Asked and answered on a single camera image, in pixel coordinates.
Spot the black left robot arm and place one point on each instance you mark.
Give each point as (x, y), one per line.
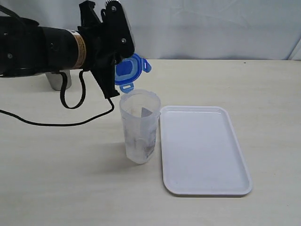
(27, 49)

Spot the clear plastic container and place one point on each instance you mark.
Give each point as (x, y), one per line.
(140, 111)

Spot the blue container lid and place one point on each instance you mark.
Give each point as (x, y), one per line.
(129, 70)

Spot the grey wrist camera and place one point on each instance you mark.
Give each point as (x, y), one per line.
(120, 39)

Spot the white plastic tray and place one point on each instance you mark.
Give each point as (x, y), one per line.
(200, 153)

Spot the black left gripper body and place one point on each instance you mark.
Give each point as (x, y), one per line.
(100, 60)

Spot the stainless steel cup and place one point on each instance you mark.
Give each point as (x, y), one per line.
(55, 80)

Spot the white backdrop curtain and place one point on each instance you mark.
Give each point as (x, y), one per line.
(216, 29)

